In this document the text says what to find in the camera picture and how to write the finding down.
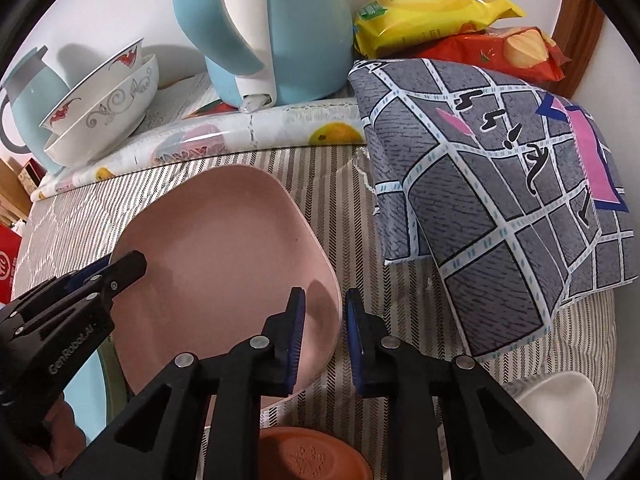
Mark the light blue square plate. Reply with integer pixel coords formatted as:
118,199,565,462
64,351,107,442

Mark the pink square plate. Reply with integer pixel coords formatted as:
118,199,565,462
112,165,342,392

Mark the left hand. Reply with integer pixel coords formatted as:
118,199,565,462
21,394,87,476

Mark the striped quilted table cover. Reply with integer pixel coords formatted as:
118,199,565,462
13,146,616,472

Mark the light green square plate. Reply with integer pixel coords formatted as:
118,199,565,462
98,336,130,424

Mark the red box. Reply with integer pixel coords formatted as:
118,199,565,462
0,224,22,304

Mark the white plate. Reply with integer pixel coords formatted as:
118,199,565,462
503,372,598,470

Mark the brown round saucer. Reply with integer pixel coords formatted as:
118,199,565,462
258,427,373,480

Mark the blue patterned porcelain bowl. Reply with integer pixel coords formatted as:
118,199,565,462
40,38,143,134

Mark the white porcelain bowl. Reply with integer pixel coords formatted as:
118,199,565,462
44,54,160,167

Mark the fruit print rolled mat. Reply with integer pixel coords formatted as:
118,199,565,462
30,98,366,203

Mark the teal thermos jug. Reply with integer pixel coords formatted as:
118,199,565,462
1,46,70,174

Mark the grey checked folded cloth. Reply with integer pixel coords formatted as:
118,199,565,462
348,58,639,360

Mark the light blue electric kettle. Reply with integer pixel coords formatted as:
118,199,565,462
172,0,354,113

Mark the red chips bag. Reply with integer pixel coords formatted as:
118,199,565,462
397,27,568,84

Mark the yellow chips bag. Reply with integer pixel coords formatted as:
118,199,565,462
354,0,525,58

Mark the brown wooden door frame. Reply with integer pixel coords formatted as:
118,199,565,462
549,0,605,99

